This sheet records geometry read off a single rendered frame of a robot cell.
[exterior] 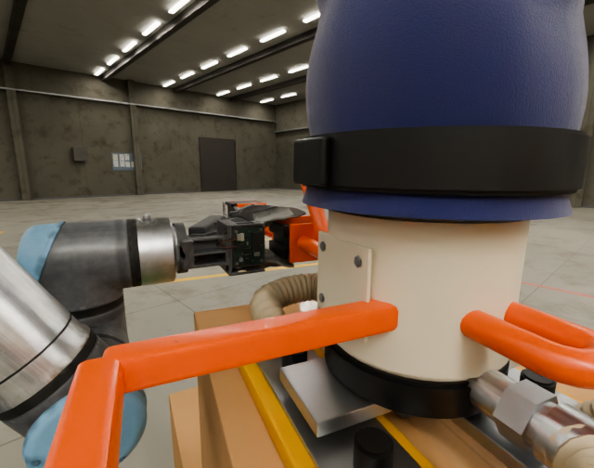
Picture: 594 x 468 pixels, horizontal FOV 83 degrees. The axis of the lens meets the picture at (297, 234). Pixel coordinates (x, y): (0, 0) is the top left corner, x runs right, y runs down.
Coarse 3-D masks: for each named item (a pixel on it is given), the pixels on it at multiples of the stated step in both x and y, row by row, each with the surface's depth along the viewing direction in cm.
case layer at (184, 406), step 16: (176, 400) 113; (192, 400) 113; (176, 416) 106; (192, 416) 106; (176, 432) 99; (192, 432) 99; (176, 448) 101; (192, 448) 93; (176, 464) 108; (192, 464) 88
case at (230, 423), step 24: (216, 312) 56; (240, 312) 56; (288, 312) 56; (216, 384) 37; (240, 384) 38; (216, 408) 34; (240, 408) 34; (216, 432) 36; (240, 432) 31; (264, 432) 31; (408, 432) 31; (432, 432) 31; (456, 432) 31; (216, 456) 37; (240, 456) 28; (264, 456) 28; (432, 456) 28; (456, 456) 28; (480, 456) 28
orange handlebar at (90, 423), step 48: (192, 336) 20; (240, 336) 20; (288, 336) 21; (336, 336) 23; (480, 336) 23; (528, 336) 20; (576, 336) 21; (96, 384) 15; (144, 384) 18; (576, 384) 18; (96, 432) 13
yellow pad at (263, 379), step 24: (264, 360) 38; (288, 360) 35; (264, 384) 35; (264, 408) 32; (288, 408) 31; (288, 432) 28; (312, 432) 28; (336, 432) 28; (360, 432) 25; (384, 432) 25; (288, 456) 26; (312, 456) 26; (336, 456) 26; (360, 456) 23; (384, 456) 23; (408, 456) 26
